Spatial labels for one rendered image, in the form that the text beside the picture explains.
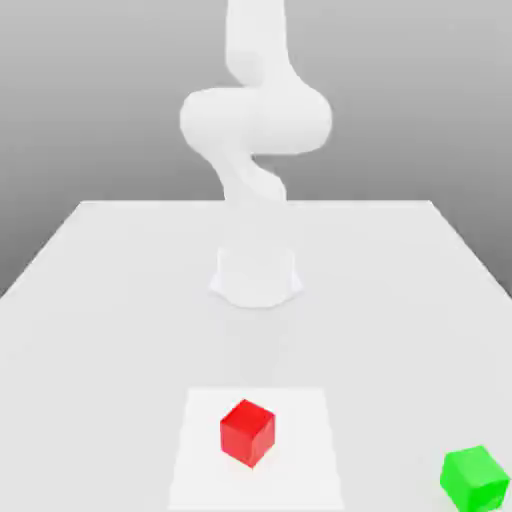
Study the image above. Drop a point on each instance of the small green cube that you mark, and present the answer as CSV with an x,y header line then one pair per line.
x,y
474,480

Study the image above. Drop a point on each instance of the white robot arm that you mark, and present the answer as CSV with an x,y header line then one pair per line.
x,y
256,120

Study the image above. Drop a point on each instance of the small red cube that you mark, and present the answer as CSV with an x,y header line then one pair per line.
x,y
246,434

